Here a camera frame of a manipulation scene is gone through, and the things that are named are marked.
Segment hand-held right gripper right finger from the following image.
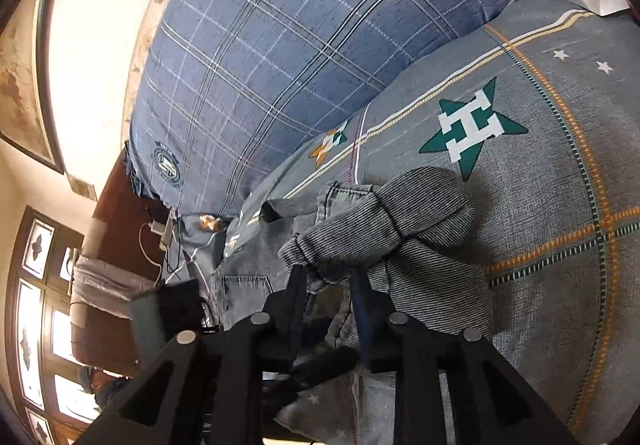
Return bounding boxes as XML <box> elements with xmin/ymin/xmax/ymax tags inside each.
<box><xmin>347</xmin><ymin>265</ymin><xmax>583</xmax><ymax>445</ymax></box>

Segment grey star printed bedsheet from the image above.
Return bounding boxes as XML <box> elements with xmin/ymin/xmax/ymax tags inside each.
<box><xmin>175</xmin><ymin>0</ymin><xmax>640</xmax><ymax>445</ymax></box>

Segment grey denim pants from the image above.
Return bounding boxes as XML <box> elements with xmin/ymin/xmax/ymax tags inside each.
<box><xmin>210</xmin><ymin>166</ymin><xmax>493</xmax><ymax>376</ymax></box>

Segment framed wall picture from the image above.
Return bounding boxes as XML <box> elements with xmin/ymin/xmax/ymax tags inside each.
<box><xmin>0</xmin><ymin>0</ymin><xmax>67</xmax><ymax>176</ymax></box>

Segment thin black cable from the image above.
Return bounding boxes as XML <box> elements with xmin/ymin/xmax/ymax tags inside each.
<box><xmin>165</xmin><ymin>225</ymin><xmax>223</xmax><ymax>288</ymax></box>

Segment wooden framed window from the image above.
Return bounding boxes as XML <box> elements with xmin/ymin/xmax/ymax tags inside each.
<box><xmin>5</xmin><ymin>205</ymin><xmax>103</xmax><ymax>445</ymax></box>

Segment brown bedside cabinet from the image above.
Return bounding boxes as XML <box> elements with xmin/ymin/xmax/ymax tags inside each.
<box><xmin>92</xmin><ymin>150</ymin><xmax>168</xmax><ymax>281</ymax></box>

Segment wall plate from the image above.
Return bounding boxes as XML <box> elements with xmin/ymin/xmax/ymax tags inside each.
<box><xmin>65</xmin><ymin>174</ymin><xmax>98</xmax><ymax>202</ymax></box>

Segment white cable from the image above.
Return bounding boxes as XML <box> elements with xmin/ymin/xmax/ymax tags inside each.
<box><xmin>138</xmin><ymin>222</ymin><xmax>167</xmax><ymax>287</ymax></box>

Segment grey covered chair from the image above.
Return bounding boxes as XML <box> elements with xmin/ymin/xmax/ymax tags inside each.
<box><xmin>69</xmin><ymin>249</ymin><xmax>161</xmax><ymax>376</ymax></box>

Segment white power strip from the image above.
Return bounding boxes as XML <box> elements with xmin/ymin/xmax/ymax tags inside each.
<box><xmin>159</xmin><ymin>220</ymin><xmax>177</xmax><ymax>252</ymax></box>

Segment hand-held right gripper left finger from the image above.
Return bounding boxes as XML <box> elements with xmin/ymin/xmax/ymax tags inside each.
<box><xmin>75</xmin><ymin>265</ymin><xmax>308</xmax><ymax>445</ymax></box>

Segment blue plaid pillow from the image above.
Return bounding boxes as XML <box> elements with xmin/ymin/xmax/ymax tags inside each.
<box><xmin>127</xmin><ymin>0</ymin><xmax>538</xmax><ymax>218</ymax></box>

